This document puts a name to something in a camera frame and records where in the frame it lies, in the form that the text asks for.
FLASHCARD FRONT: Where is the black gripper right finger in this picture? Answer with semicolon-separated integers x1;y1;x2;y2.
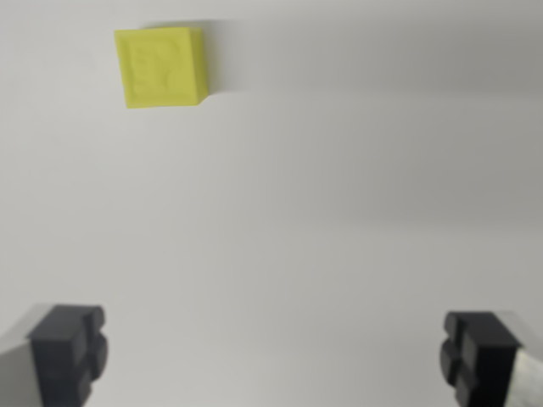
439;310;543;407

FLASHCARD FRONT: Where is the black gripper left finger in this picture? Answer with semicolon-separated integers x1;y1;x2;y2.
0;303;109;407

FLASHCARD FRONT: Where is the yellow embossed cube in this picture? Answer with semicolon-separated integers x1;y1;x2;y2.
113;26;210;110

